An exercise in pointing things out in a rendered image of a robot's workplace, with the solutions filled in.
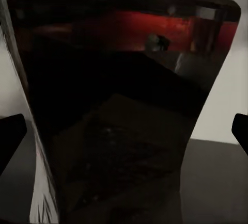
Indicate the shelf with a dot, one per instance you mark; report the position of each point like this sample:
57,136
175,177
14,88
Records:
214,183

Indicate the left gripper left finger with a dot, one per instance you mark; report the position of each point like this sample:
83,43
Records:
12,131

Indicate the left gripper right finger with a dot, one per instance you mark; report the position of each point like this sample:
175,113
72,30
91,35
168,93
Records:
240,130

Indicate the bottle of coffee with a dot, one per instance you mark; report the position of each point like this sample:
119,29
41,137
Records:
114,89

